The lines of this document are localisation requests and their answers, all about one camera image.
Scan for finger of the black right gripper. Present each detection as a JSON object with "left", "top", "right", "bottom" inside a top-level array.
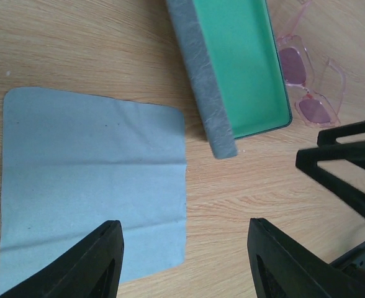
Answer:
[{"left": 317, "top": 121, "right": 365, "bottom": 146}]

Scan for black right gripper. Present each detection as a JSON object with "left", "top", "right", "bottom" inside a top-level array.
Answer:
[{"left": 295, "top": 138, "right": 365, "bottom": 274}]

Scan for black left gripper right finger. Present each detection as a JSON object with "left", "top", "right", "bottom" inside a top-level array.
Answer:
[{"left": 247, "top": 218, "right": 365, "bottom": 297}]

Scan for grey green glasses case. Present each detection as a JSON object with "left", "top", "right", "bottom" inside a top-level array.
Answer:
[{"left": 166, "top": 1, "right": 292, "bottom": 160}]

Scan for pink transparent sunglasses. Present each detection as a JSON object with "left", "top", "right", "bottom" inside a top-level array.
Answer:
[{"left": 276, "top": 1, "right": 346, "bottom": 128}]

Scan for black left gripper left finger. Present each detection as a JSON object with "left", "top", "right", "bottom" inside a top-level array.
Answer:
[{"left": 0, "top": 220, "right": 123, "bottom": 298}]

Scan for light blue cleaning cloth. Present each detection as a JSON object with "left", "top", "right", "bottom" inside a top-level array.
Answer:
[{"left": 0, "top": 87, "right": 187, "bottom": 294}]

